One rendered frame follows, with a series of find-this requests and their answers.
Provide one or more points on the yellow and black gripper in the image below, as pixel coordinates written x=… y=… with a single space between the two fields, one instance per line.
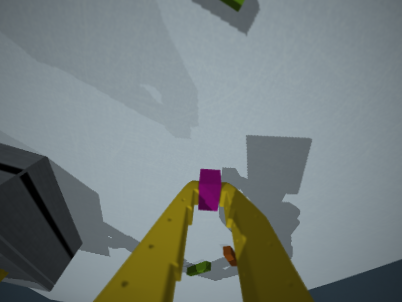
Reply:
x=265 y=270

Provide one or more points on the lime green rod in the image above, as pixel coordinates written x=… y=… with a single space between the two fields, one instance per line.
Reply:
x=199 y=268
x=235 y=4

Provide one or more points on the brown rectangular block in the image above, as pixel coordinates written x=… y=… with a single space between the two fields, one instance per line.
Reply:
x=229 y=254

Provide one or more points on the magenta rod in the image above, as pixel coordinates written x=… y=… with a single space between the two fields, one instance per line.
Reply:
x=209 y=189

